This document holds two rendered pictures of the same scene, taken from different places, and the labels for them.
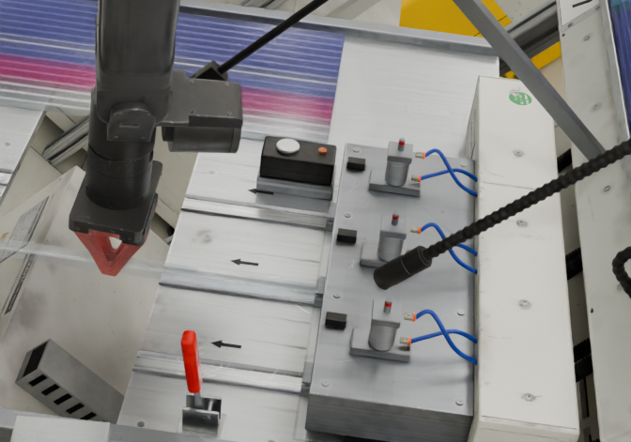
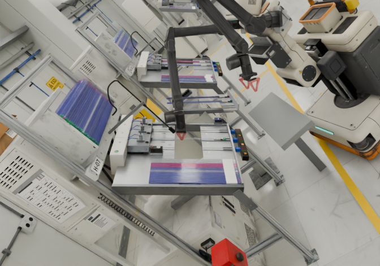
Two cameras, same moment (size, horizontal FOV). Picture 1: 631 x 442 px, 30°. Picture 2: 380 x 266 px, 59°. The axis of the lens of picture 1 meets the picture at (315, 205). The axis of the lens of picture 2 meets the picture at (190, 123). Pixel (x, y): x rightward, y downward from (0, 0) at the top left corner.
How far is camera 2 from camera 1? 2.71 m
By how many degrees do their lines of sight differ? 110
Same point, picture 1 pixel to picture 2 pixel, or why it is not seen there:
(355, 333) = (147, 122)
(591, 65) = (103, 147)
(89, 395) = not seen: hidden behind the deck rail
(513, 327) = (127, 122)
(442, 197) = (133, 139)
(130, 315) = (190, 218)
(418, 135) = (133, 164)
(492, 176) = (125, 138)
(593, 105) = (106, 140)
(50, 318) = (202, 198)
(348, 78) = (147, 174)
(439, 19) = not seen: outside the picture
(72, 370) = not seen: hidden behind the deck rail
